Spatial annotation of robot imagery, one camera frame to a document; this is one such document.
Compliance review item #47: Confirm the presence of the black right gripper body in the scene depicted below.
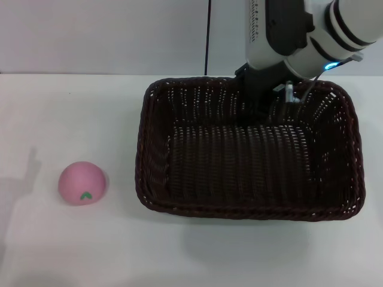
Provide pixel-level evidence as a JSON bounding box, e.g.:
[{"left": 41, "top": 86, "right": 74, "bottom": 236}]
[{"left": 235, "top": 61, "right": 293, "bottom": 117}]

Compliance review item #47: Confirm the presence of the dark brown woven basket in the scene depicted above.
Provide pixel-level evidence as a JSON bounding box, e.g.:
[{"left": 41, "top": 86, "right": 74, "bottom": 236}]
[{"left": 135, "top": 76, "right": 366, "bottom": 222}]

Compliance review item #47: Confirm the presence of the pink peach toy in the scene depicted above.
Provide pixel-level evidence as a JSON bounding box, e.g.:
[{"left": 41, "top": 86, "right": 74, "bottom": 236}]
[{"left": 57, "top": 160, "right": 109, "bottom": 207}]

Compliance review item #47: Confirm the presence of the right gripper cable with plug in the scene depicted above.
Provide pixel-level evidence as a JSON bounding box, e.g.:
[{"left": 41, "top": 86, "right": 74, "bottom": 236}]
[{"left": 284, "top": 53, "right": 364, "bottom": 105}]

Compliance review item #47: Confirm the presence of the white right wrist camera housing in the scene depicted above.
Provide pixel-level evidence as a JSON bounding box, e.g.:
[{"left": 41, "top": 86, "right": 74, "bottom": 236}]
[{"left": 244, "top": 0, "right": 317, "bottom": 71}]

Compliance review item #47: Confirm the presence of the black vertical wall strip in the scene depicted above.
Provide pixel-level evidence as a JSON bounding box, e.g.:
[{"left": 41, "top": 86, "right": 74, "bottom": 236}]
[{"left": 204, "top": 0, "right": 212, "bottom": 75}]

